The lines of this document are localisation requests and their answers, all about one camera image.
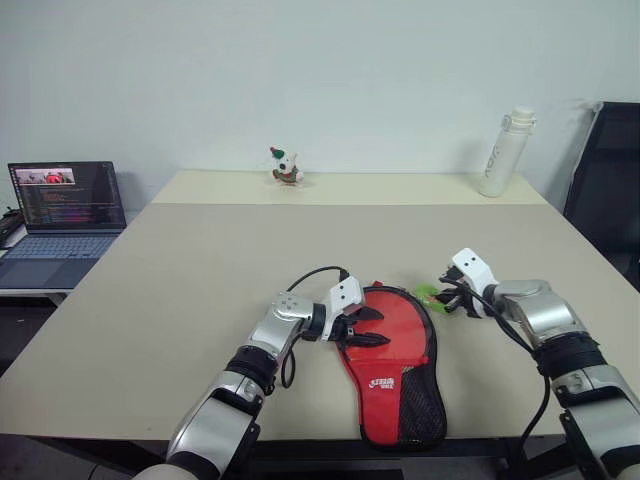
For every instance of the green fuzzy zipper charm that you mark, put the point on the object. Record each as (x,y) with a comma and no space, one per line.
(427,295)

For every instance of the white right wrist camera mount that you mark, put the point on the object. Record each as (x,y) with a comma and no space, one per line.
(472,265)

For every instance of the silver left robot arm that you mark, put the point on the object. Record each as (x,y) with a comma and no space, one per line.
(280,330)

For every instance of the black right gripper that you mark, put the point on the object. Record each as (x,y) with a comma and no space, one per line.
(464,295)

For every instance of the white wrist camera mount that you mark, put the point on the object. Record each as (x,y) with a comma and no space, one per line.
(472,265)
(345,295)

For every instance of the open grey laptop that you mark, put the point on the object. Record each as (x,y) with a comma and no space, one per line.
(65,200)

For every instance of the white water bottle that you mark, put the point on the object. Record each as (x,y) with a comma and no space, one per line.
(497,160)

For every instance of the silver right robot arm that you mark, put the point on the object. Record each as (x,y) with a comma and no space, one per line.
(545,310)

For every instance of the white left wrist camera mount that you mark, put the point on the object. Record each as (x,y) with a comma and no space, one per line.
(345,295)

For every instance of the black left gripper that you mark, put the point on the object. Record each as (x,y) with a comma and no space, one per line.
(345,327)

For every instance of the small white plush toy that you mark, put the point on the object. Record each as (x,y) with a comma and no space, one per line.
(286,167)

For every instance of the black and red paddle case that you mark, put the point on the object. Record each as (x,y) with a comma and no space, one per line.
(375,410)

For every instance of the black office chair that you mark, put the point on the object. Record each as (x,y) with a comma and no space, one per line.
(610,190)

